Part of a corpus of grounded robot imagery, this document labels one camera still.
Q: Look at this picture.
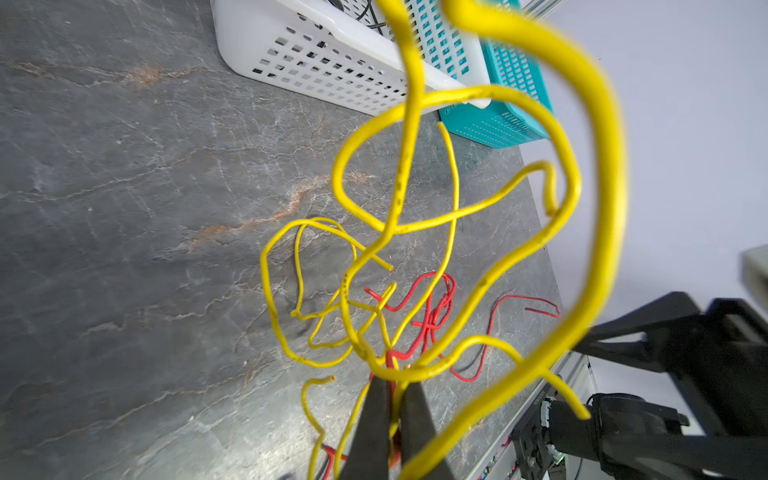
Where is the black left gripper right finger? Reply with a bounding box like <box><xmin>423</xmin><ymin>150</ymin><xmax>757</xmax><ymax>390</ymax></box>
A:
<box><xmin>399</xmin><ymin>383</ymin><xmax>436</xmax><ymax>467</ymax></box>

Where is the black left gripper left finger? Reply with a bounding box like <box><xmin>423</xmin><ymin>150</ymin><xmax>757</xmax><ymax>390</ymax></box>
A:
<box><xmin>338</xmin><ymin>376</ymin><xmax>391</xmax><ymax>480</ymax></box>

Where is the yellow cable bundle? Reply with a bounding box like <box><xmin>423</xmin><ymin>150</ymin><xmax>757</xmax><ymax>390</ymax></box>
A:
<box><xmin>259</xmin><ymin>0</ymin><xmax>630</xmax><ymax>480</ymax></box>

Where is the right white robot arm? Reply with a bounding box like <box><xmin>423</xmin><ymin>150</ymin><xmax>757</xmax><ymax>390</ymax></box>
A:
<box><xmin>512</xmin><ymin>292</ymin><xmax>767</xmax><ymax>479</ymax></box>

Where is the teal plastic basket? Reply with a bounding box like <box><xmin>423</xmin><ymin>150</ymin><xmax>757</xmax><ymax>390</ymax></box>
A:
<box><xmin>419</xmin><ymin>0</ymin><xmax>556</xmax><ymax>149</ymax></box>

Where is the middle white plastic basket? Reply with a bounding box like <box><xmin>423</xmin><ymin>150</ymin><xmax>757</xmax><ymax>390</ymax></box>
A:
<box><xmin>211</xmin><ymin>0</ymin><xmax>490</xmax><ymax>115</ymax></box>

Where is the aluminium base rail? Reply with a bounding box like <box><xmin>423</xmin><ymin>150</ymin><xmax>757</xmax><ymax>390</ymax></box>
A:
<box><xmin>461</xmin><ymin>381</ymin><xmax>566</xmax><ymax>479</ymax></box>

